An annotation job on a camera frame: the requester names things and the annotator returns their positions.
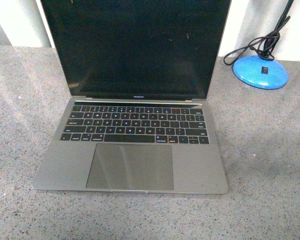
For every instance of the black lamp neck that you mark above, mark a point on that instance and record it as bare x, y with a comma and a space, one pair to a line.
273, 37

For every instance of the white curtain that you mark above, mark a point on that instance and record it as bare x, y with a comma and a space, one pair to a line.
22, 25

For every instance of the blue lamp base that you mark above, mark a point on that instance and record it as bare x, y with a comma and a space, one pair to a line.
260, 73

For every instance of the grey laptop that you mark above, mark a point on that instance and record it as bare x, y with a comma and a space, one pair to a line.
138, 72

